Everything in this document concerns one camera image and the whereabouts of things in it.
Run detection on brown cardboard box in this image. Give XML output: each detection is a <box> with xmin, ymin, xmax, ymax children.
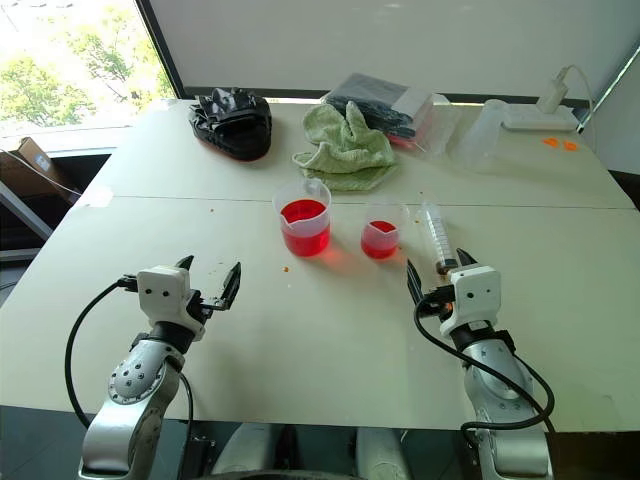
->
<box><xmin>0</xmin><ymin>137</ymin><xmax>81</xmax><ymax>206</ymax></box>

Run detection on grey rounded shell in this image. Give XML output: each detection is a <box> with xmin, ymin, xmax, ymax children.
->
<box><xmin>355</xmin><ymin>428</ymin><xmax>411</xmax><ymax>480</ymax></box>
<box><xmin>212</xmin><ymin>423</ymin><xmax>274</xmax><ymax>476</ymax></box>

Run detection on black glossy crumpled bag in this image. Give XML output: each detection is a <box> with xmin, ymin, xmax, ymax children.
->
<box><xmin>188</xmin><ymin>87</ymin><xmax>274</xmax><ymax>162</ymax></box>

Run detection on small beaker red liquid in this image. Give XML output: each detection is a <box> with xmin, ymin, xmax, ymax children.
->
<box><xmin>360</xmin><ymin>200</ymin><xmax>409</xmax><ymax>260</ymax></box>

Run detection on clear plastic syringe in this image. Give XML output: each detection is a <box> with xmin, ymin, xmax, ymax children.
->
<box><xmin>414</xmin><ymin>201</ymin><xmax>462</xmax><ymax>281</ymax></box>

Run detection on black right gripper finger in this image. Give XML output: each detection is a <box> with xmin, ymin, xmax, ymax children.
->
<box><xmin>405</xmin><ymin>258</ymin><xmax>427</xmax><ymax>307</ymax></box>
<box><xmin>454</xmin><ymin>247</ymin><xmax>479</xmax><ymax>272</ymax></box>

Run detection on green terry towel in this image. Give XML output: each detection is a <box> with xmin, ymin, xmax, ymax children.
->
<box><xmin>292</xmin><ymin>100</ymin><xmax>401</xmax><ymax>194</ymax></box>

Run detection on black slanted bar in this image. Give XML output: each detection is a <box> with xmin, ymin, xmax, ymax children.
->
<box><xmin>577</xmin><ymin>49</ymin><xmax>640</xmax><ymax>134</ymax></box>

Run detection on clear zip bag dark contents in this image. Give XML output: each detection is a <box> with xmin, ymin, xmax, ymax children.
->
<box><xmin>319</xmin><ymin>72</ymin><xmax>461</xmax><ymax>161</ymax></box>

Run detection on white power strip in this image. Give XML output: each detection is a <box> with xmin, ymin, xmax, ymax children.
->
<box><xmin>501</xmin><ymin>104</ymin><xmax>576</xmax><ymax>133</ymax></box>

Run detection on white charger plug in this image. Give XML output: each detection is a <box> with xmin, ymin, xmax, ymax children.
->
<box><xmin>536</xmin><ymin>66</ymin><xmax>576</xmax><ymax>114</ymax></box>

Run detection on clear tape patch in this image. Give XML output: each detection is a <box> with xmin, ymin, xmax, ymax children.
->
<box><xmin>74</xmin><ymin>184</ymin><xmax>115</xmax><ymax>209</ymax></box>

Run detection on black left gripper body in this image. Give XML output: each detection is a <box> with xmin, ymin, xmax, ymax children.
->
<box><xmin>187</xmin><ymin>288</ymin><xmax>237</xmax><ymax>322</ymax></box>

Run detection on large beaker red liquid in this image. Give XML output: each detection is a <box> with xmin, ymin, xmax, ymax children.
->
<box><xmin>272</xmin><ymin>179</ymin><xmax>333</xmax><ymax>259</ymax></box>

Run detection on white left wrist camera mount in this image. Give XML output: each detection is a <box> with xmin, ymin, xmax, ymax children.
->
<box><xmin>136</xmin><ymin>265</ymin><xmax>207</xmax><ymax>342</ymax></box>

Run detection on clear plastic flask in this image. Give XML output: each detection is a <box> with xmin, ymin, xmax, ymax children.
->
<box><xmin>452</xmin><ymin>98</ymin><xmax>511</xmax><ymax>174</ymax></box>

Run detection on grey metal frame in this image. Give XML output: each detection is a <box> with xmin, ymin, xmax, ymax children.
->
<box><xmin>0</xmin><ymin>179</ymin><xmax>56</xmax><ymax>261</ymax></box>

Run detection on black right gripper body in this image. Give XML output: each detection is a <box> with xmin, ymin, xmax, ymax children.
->
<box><xmin>419</xmin><ymin>283</ymin><xmax>456</xmax><ymax>322</ymax></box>

